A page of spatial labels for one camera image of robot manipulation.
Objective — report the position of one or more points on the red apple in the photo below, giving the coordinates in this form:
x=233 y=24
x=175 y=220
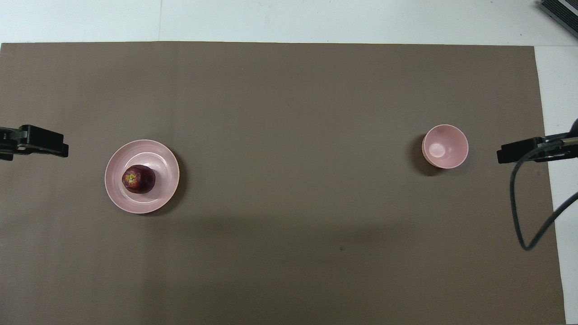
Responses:
x=140 y=179

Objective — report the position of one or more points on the pink bowl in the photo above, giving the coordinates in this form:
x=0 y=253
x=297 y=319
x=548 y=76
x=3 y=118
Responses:
x=445 y=146

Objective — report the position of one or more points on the pink plate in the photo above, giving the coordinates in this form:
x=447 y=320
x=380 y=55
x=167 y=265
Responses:
x=156 y=196

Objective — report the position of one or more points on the grey ribbed device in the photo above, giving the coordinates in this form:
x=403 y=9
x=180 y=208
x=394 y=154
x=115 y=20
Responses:
x=562 y=11

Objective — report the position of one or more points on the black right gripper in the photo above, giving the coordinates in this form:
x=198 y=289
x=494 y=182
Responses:
x=575 y=127

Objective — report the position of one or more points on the brown table mat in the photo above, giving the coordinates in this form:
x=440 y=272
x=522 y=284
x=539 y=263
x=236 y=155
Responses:
x=289 y=113

